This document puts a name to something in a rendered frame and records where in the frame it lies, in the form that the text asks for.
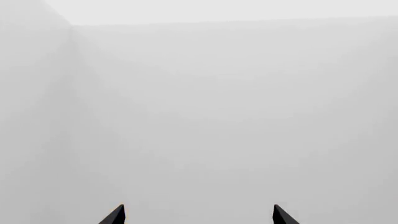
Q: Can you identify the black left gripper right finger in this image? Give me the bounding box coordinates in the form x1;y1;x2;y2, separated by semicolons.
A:
272;203;300;224

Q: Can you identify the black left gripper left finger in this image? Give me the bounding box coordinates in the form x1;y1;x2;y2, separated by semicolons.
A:
98;203;126;224

